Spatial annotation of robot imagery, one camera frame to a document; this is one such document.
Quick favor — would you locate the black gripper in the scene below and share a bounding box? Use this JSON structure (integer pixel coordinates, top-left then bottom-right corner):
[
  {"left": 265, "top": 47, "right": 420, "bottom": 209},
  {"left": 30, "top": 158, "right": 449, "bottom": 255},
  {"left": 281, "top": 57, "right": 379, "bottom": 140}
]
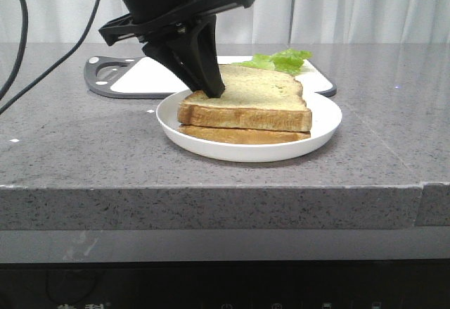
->
[{"left": 99, "top": 0, "right": 255, "bottom": 98}]

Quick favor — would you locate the toasted bread slice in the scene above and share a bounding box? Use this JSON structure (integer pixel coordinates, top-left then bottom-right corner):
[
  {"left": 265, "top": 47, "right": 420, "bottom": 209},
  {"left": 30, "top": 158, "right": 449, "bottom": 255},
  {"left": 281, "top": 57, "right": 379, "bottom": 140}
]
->
[
  {"left": 177, "top": 64, "right": 312, "bottom": 132},
  {"left": 178, "top": 125, "right": 311, "bottom": 144}
]

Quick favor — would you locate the green lettuce leaf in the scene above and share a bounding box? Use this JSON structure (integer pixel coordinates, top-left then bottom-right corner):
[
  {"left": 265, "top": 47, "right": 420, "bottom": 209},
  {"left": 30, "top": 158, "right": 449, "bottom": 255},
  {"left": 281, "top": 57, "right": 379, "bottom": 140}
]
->
[{"left": 233, "top": 49, "right": 312, "bottom": 76}]

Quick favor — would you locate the white cutting board black rim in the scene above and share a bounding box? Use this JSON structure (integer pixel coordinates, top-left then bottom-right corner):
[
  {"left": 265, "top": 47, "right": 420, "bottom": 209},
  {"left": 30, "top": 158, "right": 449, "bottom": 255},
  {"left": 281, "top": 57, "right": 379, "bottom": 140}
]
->
[{"left": 84, "top": 56, "right": 337, "bottom": 99}]

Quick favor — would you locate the white curtain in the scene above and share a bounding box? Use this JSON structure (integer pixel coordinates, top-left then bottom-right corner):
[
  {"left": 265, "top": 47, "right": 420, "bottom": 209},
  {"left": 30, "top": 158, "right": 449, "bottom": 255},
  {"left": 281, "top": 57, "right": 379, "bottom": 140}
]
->
[{"left": 0, "top": 0, "right": 450, "bottom": 45}]

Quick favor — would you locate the white round plate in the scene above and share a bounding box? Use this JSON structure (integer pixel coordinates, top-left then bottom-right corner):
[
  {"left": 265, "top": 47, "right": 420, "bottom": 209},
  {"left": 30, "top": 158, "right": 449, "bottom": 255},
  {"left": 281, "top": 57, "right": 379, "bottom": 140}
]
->
[{"left": 156, "top": 90, "right": 342, "bottom": 163}]

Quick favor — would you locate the black appliance panel below counter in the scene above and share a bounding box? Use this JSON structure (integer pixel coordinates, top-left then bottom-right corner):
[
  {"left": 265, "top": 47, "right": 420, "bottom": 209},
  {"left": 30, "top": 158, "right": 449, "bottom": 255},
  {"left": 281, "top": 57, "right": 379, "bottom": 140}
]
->
[{"left": 1, "top": 260, "right": 449, "bottom": 308}]

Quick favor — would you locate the black cable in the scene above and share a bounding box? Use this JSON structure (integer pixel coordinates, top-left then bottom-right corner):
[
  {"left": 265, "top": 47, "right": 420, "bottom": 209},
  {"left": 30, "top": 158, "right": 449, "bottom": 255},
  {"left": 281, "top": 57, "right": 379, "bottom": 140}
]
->
[{"left": 0, "top": 0, "right": 110, "bottom": 115}]

